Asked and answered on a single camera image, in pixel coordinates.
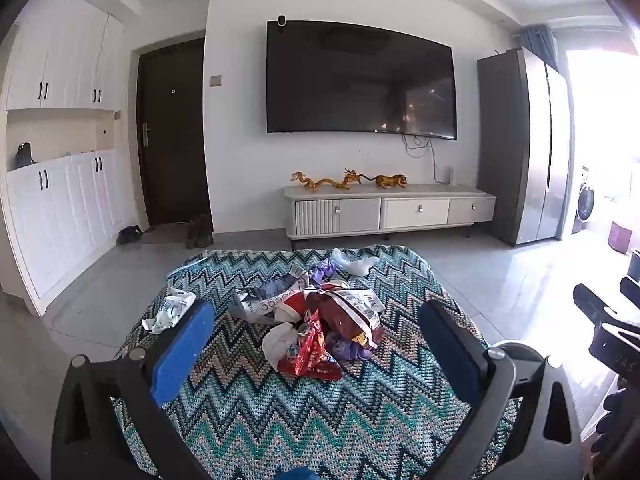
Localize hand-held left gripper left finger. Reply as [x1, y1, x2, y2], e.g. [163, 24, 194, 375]
[50, 299, 216, 480]

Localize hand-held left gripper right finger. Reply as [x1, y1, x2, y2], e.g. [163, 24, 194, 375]
[417, 299, 586, 480]

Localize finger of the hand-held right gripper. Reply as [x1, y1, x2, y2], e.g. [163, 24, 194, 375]
[620, 276, 640, 307]
[573, 283, 621, 323]

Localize white printed snack packet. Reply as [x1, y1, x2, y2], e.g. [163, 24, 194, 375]
[229, 287, 311, 323]

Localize person's right hand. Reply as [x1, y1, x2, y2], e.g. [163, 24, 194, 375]
[589, 382, 640, 457]

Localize white blue crumpled wrapper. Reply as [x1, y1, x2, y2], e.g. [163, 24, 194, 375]
[141, 287, 197, 335]

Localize purple box stool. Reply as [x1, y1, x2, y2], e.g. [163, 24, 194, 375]
[607, 222, 633, 253]

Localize crumpled white paper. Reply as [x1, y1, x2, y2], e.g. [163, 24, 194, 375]
[262, 322, 301, 372]

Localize washing machine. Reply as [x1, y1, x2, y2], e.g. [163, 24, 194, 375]
[571, 165, 597, 235]

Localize purple wrapper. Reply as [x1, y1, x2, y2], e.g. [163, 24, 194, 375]
[307, 259, 341, 286]
[327, 337, 373, 361]

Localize dark red snack packet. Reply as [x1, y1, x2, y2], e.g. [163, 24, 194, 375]
[305, 282, 386, 348]

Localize blue grey packet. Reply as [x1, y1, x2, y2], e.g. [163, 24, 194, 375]
[252, 265, 308, 301]

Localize brown boots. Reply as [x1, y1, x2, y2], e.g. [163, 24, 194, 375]
[186, 213, 213, 249]

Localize white plastic bag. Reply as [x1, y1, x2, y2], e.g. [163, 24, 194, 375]
[332, 248, 381, 277]

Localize zigzag knitted blanket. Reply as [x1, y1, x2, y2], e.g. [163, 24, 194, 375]
[114, 245, 521, 480]

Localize shiny red wrapper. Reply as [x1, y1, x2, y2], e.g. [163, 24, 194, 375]
[277, 310, 343, 381]

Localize white television stand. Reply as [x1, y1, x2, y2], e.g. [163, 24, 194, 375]
[282, 183, 497, 238]

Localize silver refrigerator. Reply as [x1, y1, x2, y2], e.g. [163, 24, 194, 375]
[476, 47, 571, 247]

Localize golden dragon figurine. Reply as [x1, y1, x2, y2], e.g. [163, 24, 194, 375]
[291, 171, 348, 192]
[341, 168, 373, 191]

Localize dark brown door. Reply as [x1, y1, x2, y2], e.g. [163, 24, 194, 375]
[136, 37, 213, 228]

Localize black bag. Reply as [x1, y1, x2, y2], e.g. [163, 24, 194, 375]
[15, 142, 37, 170]

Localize blue curtain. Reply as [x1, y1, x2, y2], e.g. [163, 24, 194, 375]
[522, 25, 558, 68]

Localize white wall cabinet unit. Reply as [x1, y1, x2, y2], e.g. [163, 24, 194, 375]
[0, 0, 136, 316]

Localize television cables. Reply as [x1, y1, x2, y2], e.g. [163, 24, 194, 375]
[400, 132, 451, 183]

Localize wall-mounted black television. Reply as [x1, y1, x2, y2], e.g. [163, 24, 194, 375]
[265, 20, 458, 141]

